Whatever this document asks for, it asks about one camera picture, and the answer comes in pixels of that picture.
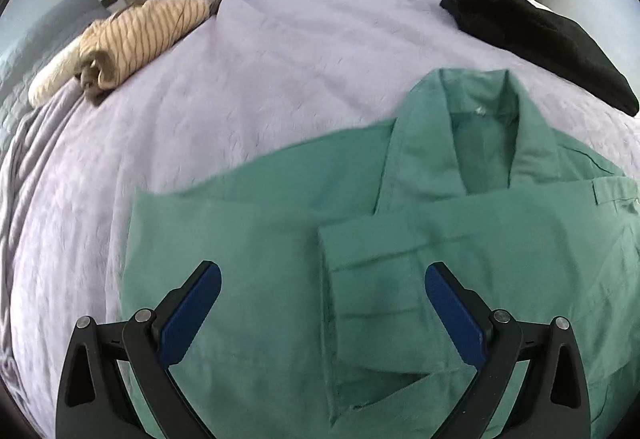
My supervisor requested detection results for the green work jacket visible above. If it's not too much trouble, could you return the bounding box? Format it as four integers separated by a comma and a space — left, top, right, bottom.
120, 69, 639, 438

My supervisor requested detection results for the cream pillow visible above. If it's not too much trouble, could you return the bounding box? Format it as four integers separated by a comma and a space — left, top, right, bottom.
27, 36, 81, 108

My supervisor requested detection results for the beige striped folded garment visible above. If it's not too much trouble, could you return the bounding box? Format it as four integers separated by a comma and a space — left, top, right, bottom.
75, 0, 222, 106

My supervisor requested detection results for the black garment on bed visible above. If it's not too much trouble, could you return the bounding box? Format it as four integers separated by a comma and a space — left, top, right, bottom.
440, 0, 639, 117

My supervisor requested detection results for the lavender plush bed blanket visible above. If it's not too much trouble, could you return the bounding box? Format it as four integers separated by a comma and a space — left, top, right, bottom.
1, 0, 639, 438

